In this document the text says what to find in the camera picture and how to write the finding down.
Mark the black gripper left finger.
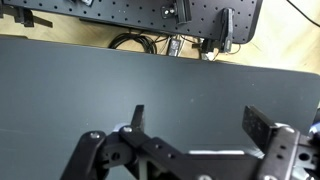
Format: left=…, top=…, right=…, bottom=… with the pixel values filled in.
left=60, top=104, right=188, bottom=180

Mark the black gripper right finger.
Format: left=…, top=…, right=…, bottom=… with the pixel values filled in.
left=242, top=106, right=320, bottom=180

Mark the black power adapter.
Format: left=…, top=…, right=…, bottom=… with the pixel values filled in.
left=167, top=38, right=181, bottom=56

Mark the black perforated breadboard table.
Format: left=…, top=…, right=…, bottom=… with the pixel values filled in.
left=1, top=0, right=263, bottom=44

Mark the coiled black cable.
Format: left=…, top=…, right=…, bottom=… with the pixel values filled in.
left=108, top=32, right=158, bottom=55

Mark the black clamp mount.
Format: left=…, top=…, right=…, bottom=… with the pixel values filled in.
left=220, top=8, right=234, bottom=53

